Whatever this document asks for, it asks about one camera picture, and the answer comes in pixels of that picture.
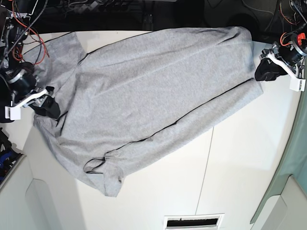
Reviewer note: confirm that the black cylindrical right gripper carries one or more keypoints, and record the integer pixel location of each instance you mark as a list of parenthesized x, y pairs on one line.
[(22, 82)]

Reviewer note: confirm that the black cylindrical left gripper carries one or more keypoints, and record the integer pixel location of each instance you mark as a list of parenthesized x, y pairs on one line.
[(292, 50)]

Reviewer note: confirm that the grey t-shirt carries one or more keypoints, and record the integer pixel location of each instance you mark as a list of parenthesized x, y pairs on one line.
[(128, 104)]

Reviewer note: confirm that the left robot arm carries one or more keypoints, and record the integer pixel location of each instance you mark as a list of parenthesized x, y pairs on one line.
[(294, 12)]

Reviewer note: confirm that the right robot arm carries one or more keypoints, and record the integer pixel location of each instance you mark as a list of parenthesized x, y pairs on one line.
[(17, 25)]

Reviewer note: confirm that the white slotted vent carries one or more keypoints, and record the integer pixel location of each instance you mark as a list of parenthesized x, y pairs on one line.
[(195, 222)]

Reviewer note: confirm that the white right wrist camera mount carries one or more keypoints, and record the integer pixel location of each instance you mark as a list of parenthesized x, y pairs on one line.
[(38, 99)]

